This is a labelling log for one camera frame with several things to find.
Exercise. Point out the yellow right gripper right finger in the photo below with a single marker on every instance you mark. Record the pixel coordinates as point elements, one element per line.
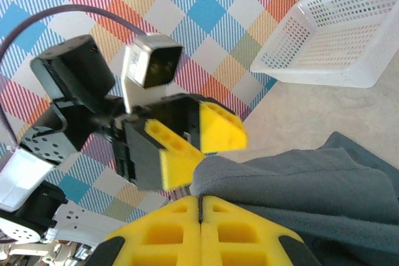
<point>210,241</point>

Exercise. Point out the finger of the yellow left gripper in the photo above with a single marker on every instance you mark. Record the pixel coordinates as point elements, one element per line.
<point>177,163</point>
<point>223,130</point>

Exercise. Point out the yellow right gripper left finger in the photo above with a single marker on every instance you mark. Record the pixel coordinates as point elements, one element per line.
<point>190,241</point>

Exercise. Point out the grey-blue t-shirt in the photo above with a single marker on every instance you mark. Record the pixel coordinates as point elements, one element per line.
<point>311,191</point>

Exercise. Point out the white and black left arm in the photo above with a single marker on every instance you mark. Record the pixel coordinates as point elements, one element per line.
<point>22,178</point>

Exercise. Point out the white perforated plastic basket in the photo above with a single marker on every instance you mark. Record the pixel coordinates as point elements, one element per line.
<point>327,69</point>

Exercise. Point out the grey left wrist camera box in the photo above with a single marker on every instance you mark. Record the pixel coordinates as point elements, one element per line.
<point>156,60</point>

